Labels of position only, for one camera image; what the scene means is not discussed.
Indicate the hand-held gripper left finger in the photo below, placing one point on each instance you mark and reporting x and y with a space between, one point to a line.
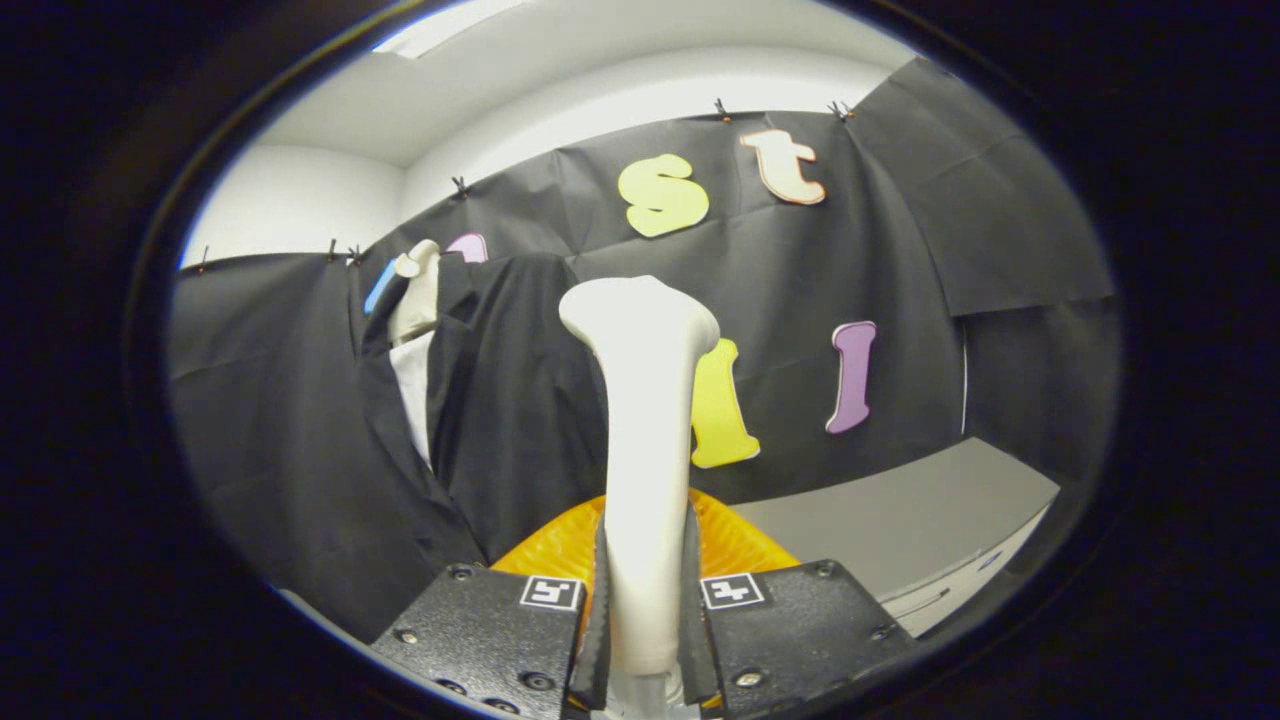
590 660

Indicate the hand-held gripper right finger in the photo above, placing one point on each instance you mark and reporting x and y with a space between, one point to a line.
700 650

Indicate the black suit jacket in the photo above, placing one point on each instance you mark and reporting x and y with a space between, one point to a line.
520 400

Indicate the grey cabinet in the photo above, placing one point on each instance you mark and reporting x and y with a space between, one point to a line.
900 520

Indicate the black backdrop cloth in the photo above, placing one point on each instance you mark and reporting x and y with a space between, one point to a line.
250 400

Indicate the ceiling light panel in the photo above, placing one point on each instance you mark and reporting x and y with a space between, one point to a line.
440 28

